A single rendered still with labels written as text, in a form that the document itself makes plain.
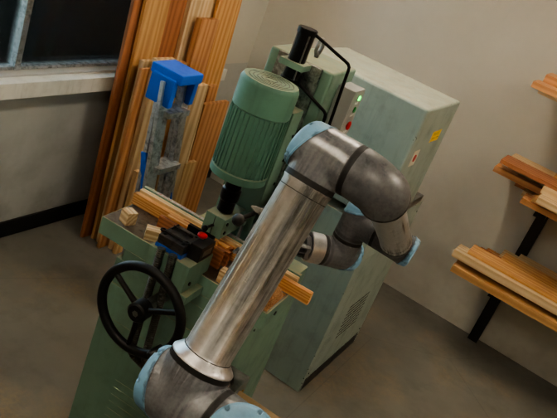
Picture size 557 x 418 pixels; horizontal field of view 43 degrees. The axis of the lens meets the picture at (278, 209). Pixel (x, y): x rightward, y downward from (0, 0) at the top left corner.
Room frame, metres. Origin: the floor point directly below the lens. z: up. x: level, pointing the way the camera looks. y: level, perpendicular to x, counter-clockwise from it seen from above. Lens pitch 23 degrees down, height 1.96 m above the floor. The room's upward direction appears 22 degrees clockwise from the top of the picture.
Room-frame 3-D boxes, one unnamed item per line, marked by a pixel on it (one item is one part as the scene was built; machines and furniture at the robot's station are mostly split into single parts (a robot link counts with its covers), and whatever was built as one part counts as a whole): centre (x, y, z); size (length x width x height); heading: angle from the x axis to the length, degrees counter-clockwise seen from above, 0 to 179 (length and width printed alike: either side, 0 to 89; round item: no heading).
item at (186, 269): (1.79, 0.21, 0.91); 0.15 x 0.14 x 0.09; 73
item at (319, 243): (1.86, -0.13, 1.08); 0.09 x 0.05 x 0.10; 23
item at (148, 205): (1.97, 0.13, 0.92); 0.67 x 0.02 x 0.04; 73
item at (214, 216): (1.99, 0.14, 0.99); 0.14 x 0.07 x 0.09; 163
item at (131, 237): (1.87, 0.19, 0.87); 0.61 x 0.30 x 0.06; 73
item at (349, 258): (1.89, -0.21, 1.09); 0.12 x 0.09 x 0.10; 113
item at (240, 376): (1.76, -0.06, 0.58); 0.12 x 0.08 x 0.08; 163
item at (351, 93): (2.24, -0.08, 1.40); 0.10 x 0.06 x 0.16; 163
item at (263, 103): (1.97, 0.15, 1.32); 0.18 x 0.18 x 0.31
